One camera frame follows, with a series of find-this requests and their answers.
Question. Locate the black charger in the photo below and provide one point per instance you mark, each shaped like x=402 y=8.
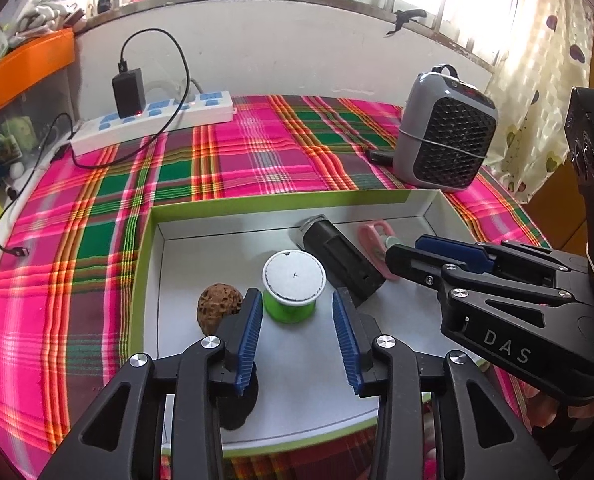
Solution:
x=128 y=92

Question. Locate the grey space heater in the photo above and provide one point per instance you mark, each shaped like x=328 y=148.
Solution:
x=452 y=135

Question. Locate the person's right hand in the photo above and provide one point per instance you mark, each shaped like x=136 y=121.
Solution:
x=544 y=407

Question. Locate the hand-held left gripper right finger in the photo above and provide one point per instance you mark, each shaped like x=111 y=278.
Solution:
x=344 y=340

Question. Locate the black clip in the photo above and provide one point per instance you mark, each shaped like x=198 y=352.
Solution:
x=407 y=15

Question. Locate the black rectangular device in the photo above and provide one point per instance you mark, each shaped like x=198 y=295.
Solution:
x=347 y=265

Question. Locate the small black object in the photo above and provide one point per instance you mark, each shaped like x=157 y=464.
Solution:
x=379 y=156

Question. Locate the green white spool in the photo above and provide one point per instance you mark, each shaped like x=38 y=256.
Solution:
x=293 y=275

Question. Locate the printed mug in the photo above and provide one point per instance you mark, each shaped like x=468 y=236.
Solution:
x=6 y=147

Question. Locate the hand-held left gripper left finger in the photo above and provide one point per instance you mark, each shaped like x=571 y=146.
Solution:
x=249 y=340

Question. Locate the white cloth pile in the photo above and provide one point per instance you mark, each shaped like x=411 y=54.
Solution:
x=42 y=12

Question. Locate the black oval case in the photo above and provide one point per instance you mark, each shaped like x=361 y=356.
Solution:
x=239 y=407

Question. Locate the clear plastic bin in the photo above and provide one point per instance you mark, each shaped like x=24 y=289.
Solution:
x=52 y=95

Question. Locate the orange tray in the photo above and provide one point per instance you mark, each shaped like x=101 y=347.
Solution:
x=27 y=67

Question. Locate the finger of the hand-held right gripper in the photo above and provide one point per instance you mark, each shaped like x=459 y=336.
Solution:
x=417 y=265
x=452 y=252

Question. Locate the green cardboard box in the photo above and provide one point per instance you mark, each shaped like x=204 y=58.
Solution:
x=187 y=280

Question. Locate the brown walnut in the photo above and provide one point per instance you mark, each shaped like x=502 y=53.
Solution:
x=217 y=305

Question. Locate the patterned curtain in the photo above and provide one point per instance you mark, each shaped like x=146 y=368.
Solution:
x=542 y=60

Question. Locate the plaid tablecloth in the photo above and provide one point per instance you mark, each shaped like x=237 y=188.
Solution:
x=227 y=170

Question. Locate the brown wooden furniture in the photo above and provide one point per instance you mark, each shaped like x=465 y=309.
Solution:
x=562 y=210

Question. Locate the white power strip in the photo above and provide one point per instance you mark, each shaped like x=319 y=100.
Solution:
x=207 y=110

